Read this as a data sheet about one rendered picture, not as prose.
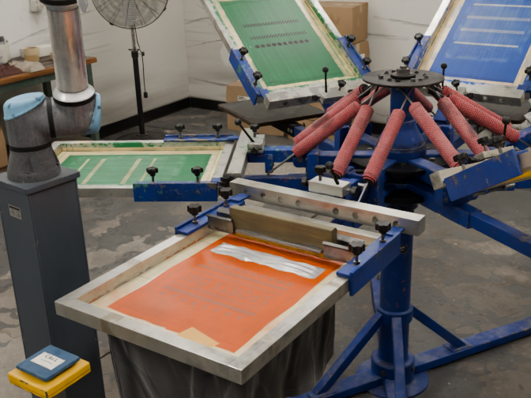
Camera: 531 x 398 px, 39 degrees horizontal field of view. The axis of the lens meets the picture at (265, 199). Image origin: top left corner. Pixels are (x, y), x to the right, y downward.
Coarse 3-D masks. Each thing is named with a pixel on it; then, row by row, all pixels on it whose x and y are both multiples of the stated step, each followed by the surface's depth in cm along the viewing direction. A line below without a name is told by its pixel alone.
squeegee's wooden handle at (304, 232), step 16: (240, 208) 224; (240, 224) 225; (256, 224) 222; (272, 224) 218; (288, 224) 215; (304, 224) 212; (320, 224) 211; (288, 240) 217; (304, 240) 213; (320, 240) 210; (336, 240) 210
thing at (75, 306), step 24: (168, 240) 221; (192, 240) 226; (144, 264) 209; (96, 288) 195; (336, 288) 190; (72, 312) 185; (96, 312) 182; (312, 312) 180; (120, 336) 178; (144, 336) 172; (168, 336) 171; (264, 336) 170; (288, 336) 173; (192, 360) 165; (216, 360) 161; (240, 360) 161; (264, 360) 165; (240, 384) 159
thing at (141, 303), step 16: (224, 240) 228; (240, 240) 228; (192, 256) 218; (208, 256) 218; (224, 256) 218; (176, 272) 209; (144, 288) 201; (112, 304) 193; (128, 304) 193; (144, 304) 193; (160, 304) 192; (176, 304) 192; (160, 320) 185; (176, 320) 185
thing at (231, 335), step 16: (288, 256) 216; (304, 256) 216; (272, 272) 207; (288, 272) 207; (304, 288) 198; (272, 304) 190; (288, 304) 190; (192, 320) 184; (208, 320) 184; (224, 320) 184; (256, 320) 183; (272, 320) 183; (224, 336) 177; (240, 336) 176
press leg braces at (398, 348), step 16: (400, 320) 300; (432, 320) 317; (368, 336) 303; (400, 336) 297; (448, 336) 325; (352, 352) 302; (400, 352) 294; (336, 368) 302; (400, 368) 291; (320, 384) 303; (400, 384) 289
